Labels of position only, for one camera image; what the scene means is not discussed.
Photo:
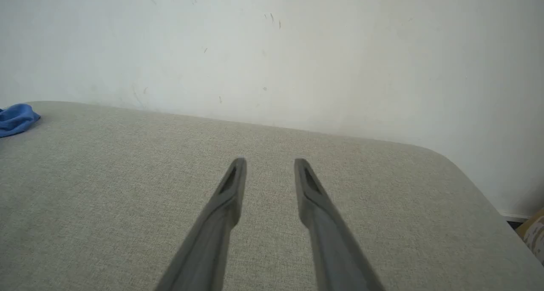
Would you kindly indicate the grey fabric sofa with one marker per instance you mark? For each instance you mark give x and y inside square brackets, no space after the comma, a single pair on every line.
[106,176]

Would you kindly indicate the brown cardboard box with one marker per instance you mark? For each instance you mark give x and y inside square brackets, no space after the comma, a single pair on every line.
[535,235]

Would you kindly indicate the blue basketball jersey white sleeves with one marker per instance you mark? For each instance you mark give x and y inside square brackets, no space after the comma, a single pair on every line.
[17,120]

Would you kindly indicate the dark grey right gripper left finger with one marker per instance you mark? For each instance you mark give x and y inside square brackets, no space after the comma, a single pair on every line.
[212,235]

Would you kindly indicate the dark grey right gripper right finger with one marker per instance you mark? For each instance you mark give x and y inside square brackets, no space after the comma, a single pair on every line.
[331,244]

